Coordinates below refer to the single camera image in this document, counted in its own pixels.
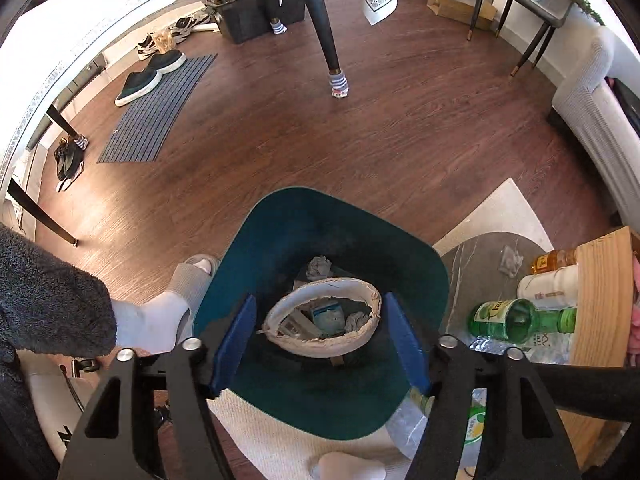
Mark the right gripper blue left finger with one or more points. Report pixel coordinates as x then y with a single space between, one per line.
198 370

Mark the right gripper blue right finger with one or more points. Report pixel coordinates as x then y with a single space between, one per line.
441 368

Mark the white paper bowl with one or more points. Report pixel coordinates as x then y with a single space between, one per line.
325 319

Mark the dark fuzzy sleeve forearm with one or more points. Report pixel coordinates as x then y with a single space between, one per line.
49 306

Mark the dark green trash bin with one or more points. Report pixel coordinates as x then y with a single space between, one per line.
295 236

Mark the white sock foot in slipper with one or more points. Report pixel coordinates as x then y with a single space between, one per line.
168 318

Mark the green glass bottle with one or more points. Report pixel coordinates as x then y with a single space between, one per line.
518 320

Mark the cream floor rug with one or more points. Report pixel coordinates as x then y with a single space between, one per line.
280 451

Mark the white plastic bottle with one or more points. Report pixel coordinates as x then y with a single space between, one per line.
551 290

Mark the amber tea bottle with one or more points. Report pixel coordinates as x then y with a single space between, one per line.
555 260

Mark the wooden round side shelf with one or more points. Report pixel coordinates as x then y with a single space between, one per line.
596 386

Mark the grey striped floor mat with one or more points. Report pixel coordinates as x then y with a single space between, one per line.
143 129

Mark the black table leg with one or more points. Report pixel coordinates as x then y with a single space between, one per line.
320 18

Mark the black white slip-on shoe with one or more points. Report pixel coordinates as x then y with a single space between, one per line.
138 85

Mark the grey fabric armchair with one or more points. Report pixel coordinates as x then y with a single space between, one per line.
586 103

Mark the cardboard box on floor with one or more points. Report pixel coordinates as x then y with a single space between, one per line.
462 12

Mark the grey dining chair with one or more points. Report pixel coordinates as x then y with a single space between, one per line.
552 13

